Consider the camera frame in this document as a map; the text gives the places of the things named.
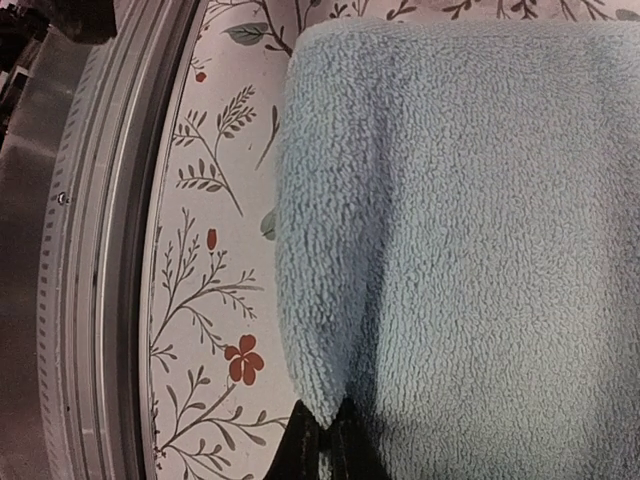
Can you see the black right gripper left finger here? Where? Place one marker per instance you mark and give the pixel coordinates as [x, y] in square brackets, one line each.
[297, 456]

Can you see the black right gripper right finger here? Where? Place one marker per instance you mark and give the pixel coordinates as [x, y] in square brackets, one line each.
[352, 454]

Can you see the aluminium front rail frame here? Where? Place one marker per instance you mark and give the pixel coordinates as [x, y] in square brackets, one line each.
[78, 160]

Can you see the light blue towel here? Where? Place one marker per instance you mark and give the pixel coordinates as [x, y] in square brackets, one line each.
[457, 244]

